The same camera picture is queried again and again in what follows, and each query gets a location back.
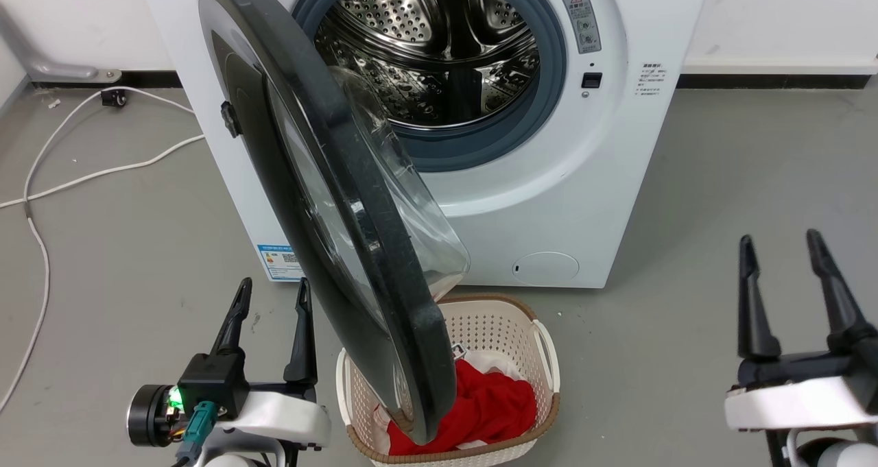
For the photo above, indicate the red garment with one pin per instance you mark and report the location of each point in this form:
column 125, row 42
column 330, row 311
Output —
column 494, row 405

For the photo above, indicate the grey warning sticker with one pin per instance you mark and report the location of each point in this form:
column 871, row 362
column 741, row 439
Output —
column 582, row 21

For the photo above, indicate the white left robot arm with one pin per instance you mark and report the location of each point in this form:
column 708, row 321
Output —
column 233, row 460

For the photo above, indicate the white garment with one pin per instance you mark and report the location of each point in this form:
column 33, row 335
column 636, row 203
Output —
column 497, row 365

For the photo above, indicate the black door latch slot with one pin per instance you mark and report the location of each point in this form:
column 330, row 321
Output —
column 592, row 80

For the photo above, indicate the small printed text label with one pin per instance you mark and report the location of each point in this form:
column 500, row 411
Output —
column 649, row 83

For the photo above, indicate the grey metal floor bracket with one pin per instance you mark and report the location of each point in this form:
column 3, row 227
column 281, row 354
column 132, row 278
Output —
column 41, row 66

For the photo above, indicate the beige plastic laundry basket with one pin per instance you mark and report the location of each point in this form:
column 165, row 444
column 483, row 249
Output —
column 511, row 330

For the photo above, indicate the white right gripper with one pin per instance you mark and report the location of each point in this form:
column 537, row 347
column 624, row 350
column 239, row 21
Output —
column 802, row 402

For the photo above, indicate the round white filter cover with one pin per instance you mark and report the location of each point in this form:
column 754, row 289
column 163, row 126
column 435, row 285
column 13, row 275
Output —
column 546, row 268

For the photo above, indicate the blue energy label sticker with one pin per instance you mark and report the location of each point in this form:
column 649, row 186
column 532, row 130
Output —
column 278, row 262

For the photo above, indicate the black round washing machine door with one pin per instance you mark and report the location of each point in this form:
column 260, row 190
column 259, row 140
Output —
column 357, row 234

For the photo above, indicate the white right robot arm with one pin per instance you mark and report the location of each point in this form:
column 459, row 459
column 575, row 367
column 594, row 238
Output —
column 833, row 452

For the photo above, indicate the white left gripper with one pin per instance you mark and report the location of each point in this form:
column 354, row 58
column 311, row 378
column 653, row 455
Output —
column 281, row 412

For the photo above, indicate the stainless steel washer drum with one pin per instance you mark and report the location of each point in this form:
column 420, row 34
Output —
column 446, row 35

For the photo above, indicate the blue-grey rubber door gasket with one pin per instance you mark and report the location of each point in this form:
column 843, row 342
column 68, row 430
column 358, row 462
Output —
column 480, row 149

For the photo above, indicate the white front-load washing machine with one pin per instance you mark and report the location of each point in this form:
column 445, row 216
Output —
column 617, row 179

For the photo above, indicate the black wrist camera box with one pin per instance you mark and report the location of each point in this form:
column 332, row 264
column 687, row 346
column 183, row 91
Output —
column 214, row 383

